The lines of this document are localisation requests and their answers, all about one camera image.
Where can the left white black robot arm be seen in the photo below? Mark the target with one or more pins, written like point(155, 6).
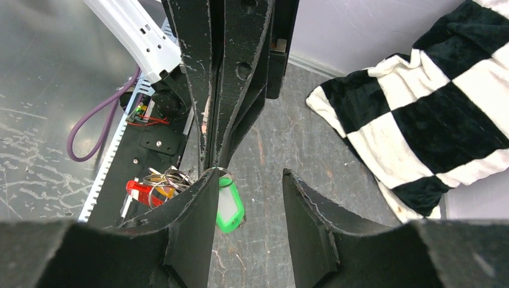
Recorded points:
point(157, 55)

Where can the yellow key tag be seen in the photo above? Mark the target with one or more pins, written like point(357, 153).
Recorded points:
point(163, 187)

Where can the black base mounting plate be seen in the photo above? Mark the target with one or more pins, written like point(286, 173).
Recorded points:
point(158, 146)

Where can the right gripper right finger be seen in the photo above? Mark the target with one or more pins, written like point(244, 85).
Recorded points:
point(333, 247)

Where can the green key tag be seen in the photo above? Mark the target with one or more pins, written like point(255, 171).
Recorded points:
point(231, 211)

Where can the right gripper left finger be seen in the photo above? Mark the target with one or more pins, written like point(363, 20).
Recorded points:
point(169, 246)

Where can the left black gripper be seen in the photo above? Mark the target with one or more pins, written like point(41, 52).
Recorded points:
point(234, 52)

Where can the red key tag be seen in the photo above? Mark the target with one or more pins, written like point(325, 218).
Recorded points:
point(145, 194)

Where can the black white checkered pillow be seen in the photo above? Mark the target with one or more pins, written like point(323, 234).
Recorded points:
point(430, 121)

